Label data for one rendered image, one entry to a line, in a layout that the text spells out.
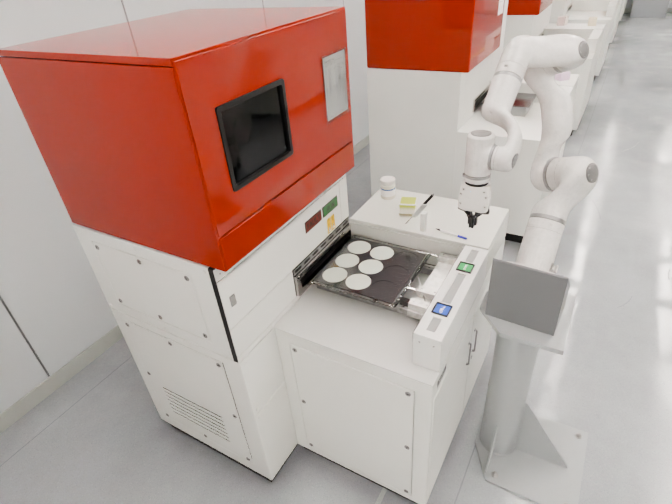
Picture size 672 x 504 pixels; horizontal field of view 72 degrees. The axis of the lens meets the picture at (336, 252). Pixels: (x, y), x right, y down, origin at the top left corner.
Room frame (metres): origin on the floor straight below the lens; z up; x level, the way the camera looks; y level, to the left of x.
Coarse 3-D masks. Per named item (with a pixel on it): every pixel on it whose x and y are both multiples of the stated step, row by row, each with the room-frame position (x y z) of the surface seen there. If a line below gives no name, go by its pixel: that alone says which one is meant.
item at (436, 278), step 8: (440, 264) 1.51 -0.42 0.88; (448, 264) 1.51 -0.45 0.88; (432, 272) 1.47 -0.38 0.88; (440, 272) 1.46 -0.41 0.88; (448, 272) 1.46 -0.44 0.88; (432, 280) 1.42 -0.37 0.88; (440, 280) 1.41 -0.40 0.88; (432, 288) 1.37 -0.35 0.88; (416, 296) 1.33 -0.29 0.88; (408, 312) 1.25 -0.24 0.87; (416, 312) 1.24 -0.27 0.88
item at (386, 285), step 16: (352, 240) 1.72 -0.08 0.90; (368, 240) 1.71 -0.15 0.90; (336, 256) 1.61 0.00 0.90; (368, 256) 1.59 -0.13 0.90; (400, 256) 1.57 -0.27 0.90; (416, 256) 1.56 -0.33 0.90; (320, 272) 1.51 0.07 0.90; (352, 272) 1.49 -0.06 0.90; (384, 272) 1.47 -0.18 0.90; (400, 272) 1.46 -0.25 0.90; (368, 288) 1.38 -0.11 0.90; (384, 288) 1.37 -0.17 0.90; (400, 288) 1.36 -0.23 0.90
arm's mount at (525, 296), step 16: (496, 272) 1.25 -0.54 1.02; (512, 272) 1.22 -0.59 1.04; (528, 272) 1.19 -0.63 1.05; (544, 272) 1.17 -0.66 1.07; (496, 288) 1.25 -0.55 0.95; (512, 288) 1.22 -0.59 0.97; (528, 288) 1.19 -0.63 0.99; (544, 288) 1.16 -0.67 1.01; (560, 288) 1.13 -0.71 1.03; (496, 304) 1.24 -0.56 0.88; (512, 304) 1.21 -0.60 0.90; (528, 304) 1.18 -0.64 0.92; (544, 304) 1.15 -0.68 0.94; (560, 304) 1.12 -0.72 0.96; (512, 320) 1.20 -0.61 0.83; (528, 320) 1.17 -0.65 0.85; (544, 320) 1.15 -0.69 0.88
